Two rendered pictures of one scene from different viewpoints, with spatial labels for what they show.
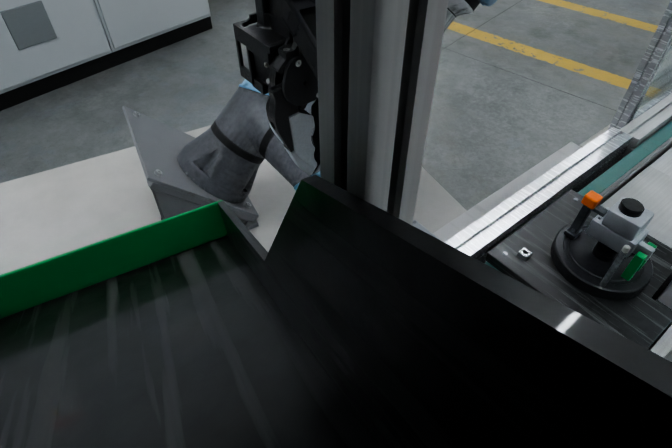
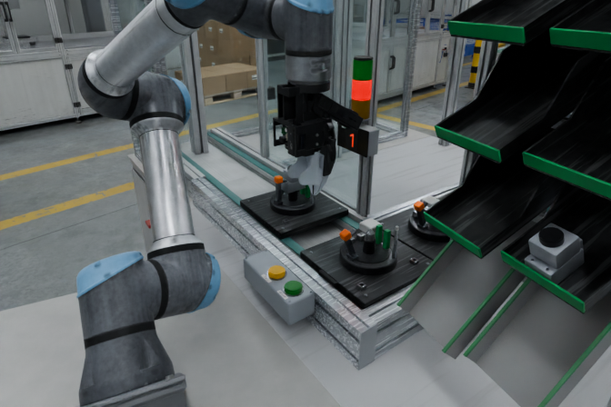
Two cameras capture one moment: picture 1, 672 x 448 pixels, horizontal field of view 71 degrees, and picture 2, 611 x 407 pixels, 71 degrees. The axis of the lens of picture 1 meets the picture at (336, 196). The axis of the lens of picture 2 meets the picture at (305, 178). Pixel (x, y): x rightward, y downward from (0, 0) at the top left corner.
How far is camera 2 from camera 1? 0.83 m
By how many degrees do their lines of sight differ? 72
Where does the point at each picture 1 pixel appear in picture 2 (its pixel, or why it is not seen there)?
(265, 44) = (322, 122)
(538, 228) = (266, 215)
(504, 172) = not seen: hidden behind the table
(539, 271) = (296, 220)
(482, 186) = not seen: hidden behind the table
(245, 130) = (144, 303)
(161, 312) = (485, 124)
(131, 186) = not seen: outside the picture
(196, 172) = (153, 371)
